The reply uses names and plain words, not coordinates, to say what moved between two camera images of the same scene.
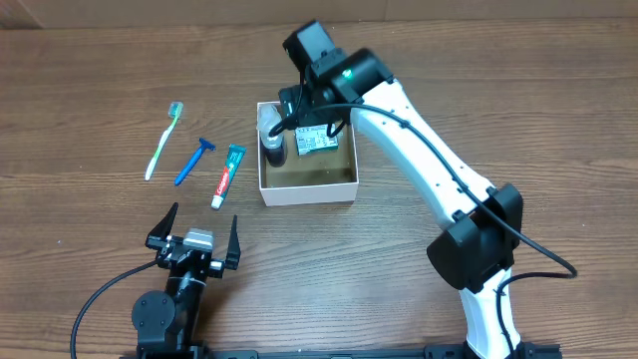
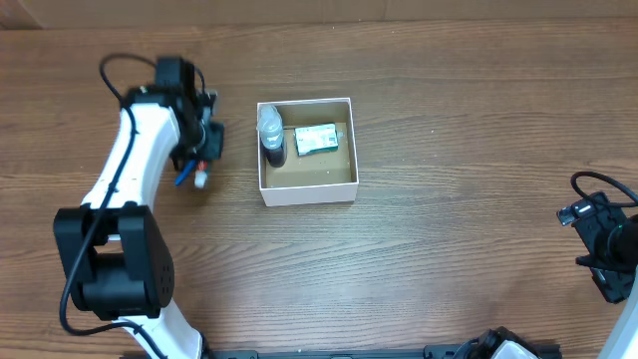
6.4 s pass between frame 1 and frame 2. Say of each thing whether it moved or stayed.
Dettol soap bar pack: stayed
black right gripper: moved
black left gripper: moved
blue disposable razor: stayed
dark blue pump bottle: stayed
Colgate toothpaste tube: moved
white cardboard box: stayed
